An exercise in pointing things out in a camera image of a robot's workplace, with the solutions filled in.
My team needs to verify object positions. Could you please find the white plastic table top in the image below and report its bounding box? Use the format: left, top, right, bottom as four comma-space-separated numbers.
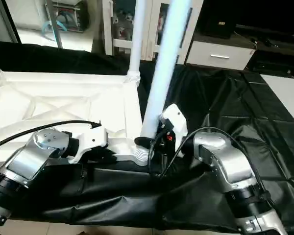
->
0, 71, 152, 169

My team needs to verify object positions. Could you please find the black work mat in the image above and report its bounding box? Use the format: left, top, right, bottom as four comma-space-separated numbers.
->
0, 42, 294, 231

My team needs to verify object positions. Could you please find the white glass door cabinet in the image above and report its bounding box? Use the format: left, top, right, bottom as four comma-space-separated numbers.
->
102, 0, 204, 64

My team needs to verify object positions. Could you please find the white drawer unit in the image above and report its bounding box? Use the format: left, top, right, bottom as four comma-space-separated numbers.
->
185, 40, 256, 71

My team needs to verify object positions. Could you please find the white flat panel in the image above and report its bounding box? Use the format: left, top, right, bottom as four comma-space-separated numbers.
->
261, 73, 294, 133

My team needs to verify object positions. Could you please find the storage rack with items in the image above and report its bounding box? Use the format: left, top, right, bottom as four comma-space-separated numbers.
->
42, 0, 91, 32

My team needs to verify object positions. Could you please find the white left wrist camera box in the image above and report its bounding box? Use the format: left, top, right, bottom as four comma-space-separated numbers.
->
69, 125, 109, 165

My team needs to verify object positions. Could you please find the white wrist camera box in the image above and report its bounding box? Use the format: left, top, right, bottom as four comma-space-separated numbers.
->
69, 125, 109, 165
159, 104, 188, 147

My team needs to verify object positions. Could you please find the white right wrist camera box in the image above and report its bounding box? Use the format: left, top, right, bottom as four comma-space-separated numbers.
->
159, 104, 188, 147

